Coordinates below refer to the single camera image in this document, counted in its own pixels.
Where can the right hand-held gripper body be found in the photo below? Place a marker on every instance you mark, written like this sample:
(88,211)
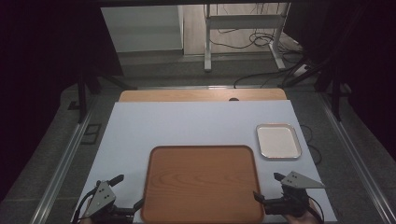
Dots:
(292,203)

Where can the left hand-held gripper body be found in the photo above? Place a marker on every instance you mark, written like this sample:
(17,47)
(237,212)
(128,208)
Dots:
(104,199)

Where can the person's right hand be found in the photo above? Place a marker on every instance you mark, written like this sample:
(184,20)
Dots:
(308,217)

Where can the person's left hand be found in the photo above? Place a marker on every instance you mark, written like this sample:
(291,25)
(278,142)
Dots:
(87,221)

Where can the small metal tray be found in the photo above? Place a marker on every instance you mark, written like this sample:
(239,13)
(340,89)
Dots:
(278,141)

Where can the black floor socket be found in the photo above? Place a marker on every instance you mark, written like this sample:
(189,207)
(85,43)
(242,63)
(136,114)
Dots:
(91,133)

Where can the brown wooden tray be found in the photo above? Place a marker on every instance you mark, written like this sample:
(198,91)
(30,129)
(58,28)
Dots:
(202,183)

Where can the white board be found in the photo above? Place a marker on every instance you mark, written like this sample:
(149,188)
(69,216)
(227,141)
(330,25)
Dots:
(186,124)

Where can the black metal stand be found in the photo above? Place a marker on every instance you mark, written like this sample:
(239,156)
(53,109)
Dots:
(85,90)
(330,77)

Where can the white power strip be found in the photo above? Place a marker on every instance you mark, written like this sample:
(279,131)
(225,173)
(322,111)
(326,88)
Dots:
(300,70)

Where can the wooden table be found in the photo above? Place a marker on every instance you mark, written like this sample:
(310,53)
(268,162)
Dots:
(186,94)

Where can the white cabinet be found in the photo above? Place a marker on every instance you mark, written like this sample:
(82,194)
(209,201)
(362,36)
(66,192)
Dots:
(143,28)

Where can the metal floor rail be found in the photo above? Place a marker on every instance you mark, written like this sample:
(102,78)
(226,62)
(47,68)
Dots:
(358,161)
(62,168)

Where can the white desk frame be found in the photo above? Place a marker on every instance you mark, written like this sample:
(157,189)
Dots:
(243,21)

